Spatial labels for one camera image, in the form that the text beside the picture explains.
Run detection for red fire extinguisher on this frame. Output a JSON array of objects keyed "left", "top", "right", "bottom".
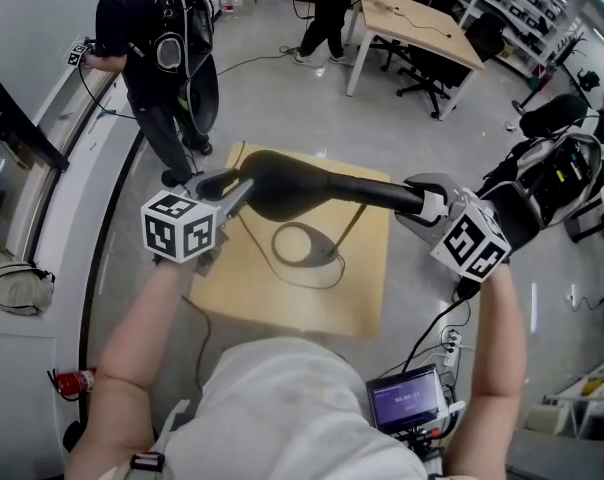
[{"left": 46, "top": 366, "right": 98, "bottom": 402}]

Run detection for grey black backpack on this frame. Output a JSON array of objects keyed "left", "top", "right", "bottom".
[{"left": 474, "top": 132, "right": 604, "bottom": 249}]

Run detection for large wooden desk white legs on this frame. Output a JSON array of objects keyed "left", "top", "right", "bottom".
[{"left": 345, "top": 0, "right": 487, "bottom": 122}]

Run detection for white low rack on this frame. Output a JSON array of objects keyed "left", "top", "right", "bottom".
[{"left": 524, "top": 347, "right": 604, "bottom": 439}]

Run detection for white shelving unit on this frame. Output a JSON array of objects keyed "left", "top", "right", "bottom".
[{"left": 456, "top": 0, "right": 571, "bottom": 77}]

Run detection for black framed window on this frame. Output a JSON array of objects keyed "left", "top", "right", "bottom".
[{"left": 0, "top": 55, "right": 71, "bottom": 249}]

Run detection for person's left forearm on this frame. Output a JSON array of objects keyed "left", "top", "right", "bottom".
[{"left": 95, "top": 257, "right": 206, "bottom": 394}]

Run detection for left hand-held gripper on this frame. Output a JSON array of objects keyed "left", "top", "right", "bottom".
[{"left": 140, "top": 168, "right": 257, "bottom": 275}]

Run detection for beige bag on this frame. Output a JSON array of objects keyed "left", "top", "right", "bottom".
[{"left": 0, "top": 260, "right": 57, "bottom": 317}]

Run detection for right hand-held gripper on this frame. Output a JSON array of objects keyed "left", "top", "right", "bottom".
[{"left": 394, "top": 172, "right": 512, "bottom": 299}]

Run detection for person's white shirt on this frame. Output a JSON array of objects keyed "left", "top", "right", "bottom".
[{"left": 154, "top": 336, "right": 428, "bottom": 480}]

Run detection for black floor cable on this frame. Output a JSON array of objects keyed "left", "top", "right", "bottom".
[{"left": 216, "top": 42, "right": 313, "bottom": 77}]

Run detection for small black monitor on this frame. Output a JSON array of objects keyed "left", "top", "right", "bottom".
[{"left": 365, "top": 365, "right": 451, "bottom": 434}]

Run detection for person's right forearm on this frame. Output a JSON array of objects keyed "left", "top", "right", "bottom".
[{"left": 469, "top": 265, "right": 528, "bottom": 404}]

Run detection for black desk lamp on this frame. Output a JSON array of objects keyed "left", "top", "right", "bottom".
[{"left": 229, "top": 142, "right": 427, "bottom": 290}]

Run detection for small wooden table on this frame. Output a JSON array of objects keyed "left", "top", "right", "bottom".
[{"left": 187, "top": 141, "right": 392, "bottom": 340}]

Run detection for white power strip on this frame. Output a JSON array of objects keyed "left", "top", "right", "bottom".
[{"left": 441, "top": 330, "right": 464, "bottom": 368}]

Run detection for black coat stand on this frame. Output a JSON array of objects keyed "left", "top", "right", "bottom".
[{"left": 511, "top": 32, "right": 588, "bottom": 114}]

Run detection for black office chair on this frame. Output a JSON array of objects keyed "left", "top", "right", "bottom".
[
  {"left": 396, "top": 11, "right": 507, "bottom": 120},
  {"left": 379, "top": 37, "right": 414, "bottom": 73}
]

